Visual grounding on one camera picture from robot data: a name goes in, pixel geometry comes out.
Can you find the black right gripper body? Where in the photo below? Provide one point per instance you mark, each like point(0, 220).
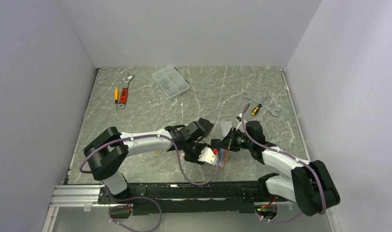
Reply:
point(241, 141)

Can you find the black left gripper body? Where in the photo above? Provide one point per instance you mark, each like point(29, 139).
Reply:
point(193, 150)

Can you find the tan leather card holder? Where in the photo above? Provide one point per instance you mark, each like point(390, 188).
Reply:
point(223, 156)

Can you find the black VIP card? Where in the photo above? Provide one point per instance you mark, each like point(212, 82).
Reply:
point(215, 143)

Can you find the silver VIP card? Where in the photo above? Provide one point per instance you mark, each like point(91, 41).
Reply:
point(225, 127)

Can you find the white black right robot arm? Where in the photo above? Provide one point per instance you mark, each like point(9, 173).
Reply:
point(306, 183)

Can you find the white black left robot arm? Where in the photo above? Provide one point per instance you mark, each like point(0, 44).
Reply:
point(105, 154)

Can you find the black card stack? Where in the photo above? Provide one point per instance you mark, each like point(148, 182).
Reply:
point(206, 125)

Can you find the yellow black screwdriver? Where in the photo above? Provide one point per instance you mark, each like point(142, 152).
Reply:
point(259, 105)

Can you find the silver open end wrench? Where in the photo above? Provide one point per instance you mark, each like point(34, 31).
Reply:
point(273, 111)

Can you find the clear plastic screw box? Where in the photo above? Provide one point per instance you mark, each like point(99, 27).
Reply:
point(171, 81)

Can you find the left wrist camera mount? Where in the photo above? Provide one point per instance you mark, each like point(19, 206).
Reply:
point(207, 155)

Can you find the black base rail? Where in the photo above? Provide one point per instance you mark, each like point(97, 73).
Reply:
point(151, 198)

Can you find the red handled adjustable wrench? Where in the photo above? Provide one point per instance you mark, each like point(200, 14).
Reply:
point(125, 90)

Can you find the small yellow handled screwdriver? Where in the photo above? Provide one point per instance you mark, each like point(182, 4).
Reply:
point(116, 97)

